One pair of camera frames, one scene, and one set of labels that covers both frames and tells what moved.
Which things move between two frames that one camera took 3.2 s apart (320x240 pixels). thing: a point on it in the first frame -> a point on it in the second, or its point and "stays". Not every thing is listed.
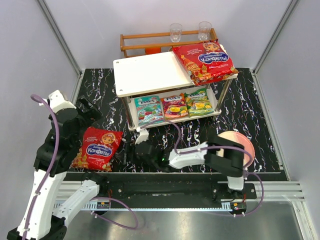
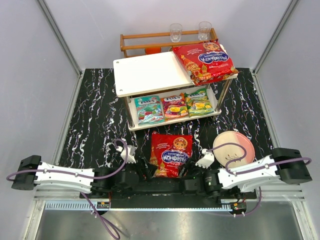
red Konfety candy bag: x=97 y=149 -> x=169 y=152
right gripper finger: x=129 y=153 -> x=185 y=171
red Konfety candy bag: x=206 y=62 stays
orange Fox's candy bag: x=175 y=106 stays
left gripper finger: x=89 y=109 -> x=149 y=169
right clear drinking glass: x=204 y=29 stays
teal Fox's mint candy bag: x=149 y=110 stays
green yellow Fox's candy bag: x=198 y=102 stays
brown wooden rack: x=131 y=42 stays
